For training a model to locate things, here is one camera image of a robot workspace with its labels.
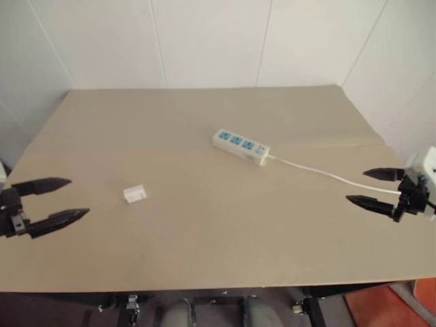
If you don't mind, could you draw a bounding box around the grey rounded shape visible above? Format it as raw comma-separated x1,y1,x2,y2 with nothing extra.
243,295,274,327
159,299,196,327

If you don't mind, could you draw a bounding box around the small white plug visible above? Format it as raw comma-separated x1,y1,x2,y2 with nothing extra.
122,183,149,204

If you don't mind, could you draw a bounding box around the black table frame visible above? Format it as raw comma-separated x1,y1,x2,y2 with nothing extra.
98,277,420,327

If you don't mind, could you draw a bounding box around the white power strip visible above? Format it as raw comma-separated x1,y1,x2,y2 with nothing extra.
213,127,271,168

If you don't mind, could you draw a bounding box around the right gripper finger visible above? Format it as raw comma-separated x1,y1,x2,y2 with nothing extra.
345,194,399,217
363,166,407,183

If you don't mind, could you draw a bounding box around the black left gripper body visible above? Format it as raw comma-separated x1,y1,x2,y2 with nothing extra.
0,187,31,239

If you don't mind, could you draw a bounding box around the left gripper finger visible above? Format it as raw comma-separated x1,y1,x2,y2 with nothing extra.
28,208,91,240
12,176,73,198

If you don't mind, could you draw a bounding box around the white power cable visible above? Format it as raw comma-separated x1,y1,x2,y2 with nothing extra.
267,155,403,197

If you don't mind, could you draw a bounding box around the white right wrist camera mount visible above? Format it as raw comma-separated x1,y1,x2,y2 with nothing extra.
404,145,436,221

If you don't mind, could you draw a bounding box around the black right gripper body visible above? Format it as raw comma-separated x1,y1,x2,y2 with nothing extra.
391,172,431,224

